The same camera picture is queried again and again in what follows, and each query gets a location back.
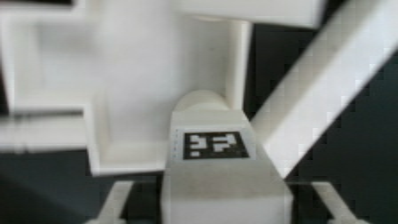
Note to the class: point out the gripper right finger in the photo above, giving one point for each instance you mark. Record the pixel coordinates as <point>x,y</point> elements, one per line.
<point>341,213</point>

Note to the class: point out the white U-shaped fence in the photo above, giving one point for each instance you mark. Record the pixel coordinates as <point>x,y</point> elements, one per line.
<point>344,56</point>

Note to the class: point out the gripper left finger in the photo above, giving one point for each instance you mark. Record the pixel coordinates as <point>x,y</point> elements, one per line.
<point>110,212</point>

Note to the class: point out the white chair seat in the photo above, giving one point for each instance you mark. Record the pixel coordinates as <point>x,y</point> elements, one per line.
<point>103,59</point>

